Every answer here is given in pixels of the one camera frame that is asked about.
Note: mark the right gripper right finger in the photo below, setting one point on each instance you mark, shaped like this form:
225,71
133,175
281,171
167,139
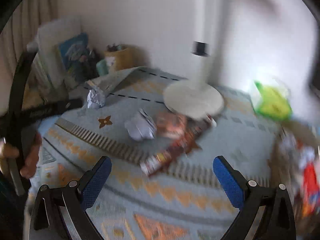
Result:
232,181

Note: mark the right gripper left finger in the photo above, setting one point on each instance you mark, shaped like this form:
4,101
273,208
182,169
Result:
92,182

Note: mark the brown woven basket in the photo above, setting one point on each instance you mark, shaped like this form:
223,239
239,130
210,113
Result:
296,145

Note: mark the red orange snack bag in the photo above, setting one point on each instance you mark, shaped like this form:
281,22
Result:
310,190

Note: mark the stack of white books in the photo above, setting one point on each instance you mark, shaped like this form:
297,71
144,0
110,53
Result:
47,70

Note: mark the crumpled paper by box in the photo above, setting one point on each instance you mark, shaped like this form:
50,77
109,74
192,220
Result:
141,126

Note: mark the crumpled paper near books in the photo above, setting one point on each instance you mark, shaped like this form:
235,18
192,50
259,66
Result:
95,99

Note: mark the blue cover book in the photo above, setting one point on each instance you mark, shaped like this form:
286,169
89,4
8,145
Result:
74,55

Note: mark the green tissue pack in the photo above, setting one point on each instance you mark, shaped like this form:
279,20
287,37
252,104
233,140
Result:
271,100

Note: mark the white desk lamp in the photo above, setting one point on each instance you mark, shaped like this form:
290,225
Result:
194,97

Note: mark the teal small box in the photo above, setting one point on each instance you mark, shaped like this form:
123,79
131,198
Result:
102,67

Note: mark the yellow pen holder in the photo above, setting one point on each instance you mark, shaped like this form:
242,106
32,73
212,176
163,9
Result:
119,57

